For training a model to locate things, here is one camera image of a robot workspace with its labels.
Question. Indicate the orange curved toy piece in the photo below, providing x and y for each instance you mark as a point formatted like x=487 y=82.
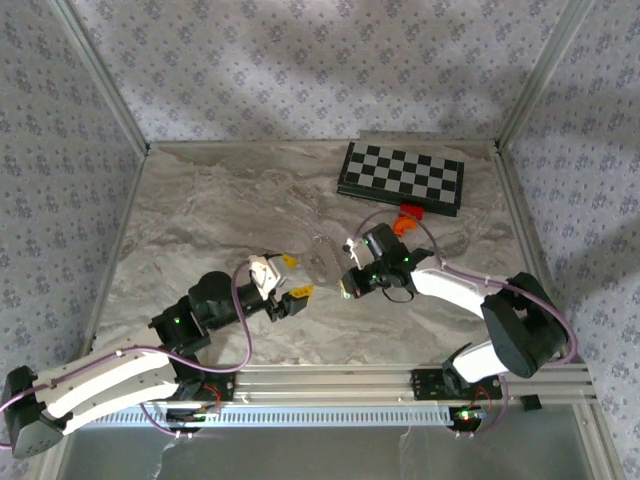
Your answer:
x=404 y=226

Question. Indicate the small black connector block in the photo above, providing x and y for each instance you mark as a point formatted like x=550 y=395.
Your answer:
x=531 y=402

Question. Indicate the grey metal sheet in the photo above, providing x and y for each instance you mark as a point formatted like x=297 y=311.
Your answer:
x=325 y=455

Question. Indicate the aluminium frame post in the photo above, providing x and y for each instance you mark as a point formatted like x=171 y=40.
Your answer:
x=545 y=75
x=100 y=75

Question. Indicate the small circuit board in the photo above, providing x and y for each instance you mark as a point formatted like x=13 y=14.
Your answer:
x=192 y=415
x=467 y=415

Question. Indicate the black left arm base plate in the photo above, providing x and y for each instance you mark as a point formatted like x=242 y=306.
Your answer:
x=222 y=385

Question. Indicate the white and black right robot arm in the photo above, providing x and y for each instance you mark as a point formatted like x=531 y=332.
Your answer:
x=450 y=290

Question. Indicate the aluminium table end rail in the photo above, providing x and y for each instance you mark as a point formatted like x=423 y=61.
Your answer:
x=250 y=144

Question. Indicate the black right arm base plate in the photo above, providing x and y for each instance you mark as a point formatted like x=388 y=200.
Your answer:
x=430 y=385

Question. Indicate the aluminium table side rail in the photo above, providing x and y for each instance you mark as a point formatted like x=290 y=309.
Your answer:
x=117 y=250
x=517 y=215

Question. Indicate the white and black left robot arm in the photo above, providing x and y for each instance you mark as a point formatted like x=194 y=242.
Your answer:
x=100 y=385

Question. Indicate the folded black and grey chessboard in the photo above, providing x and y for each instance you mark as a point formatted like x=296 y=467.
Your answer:
x=400 y=172

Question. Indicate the aluminium rail with arm bases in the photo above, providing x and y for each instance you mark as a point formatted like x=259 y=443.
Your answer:
x=325 y=382

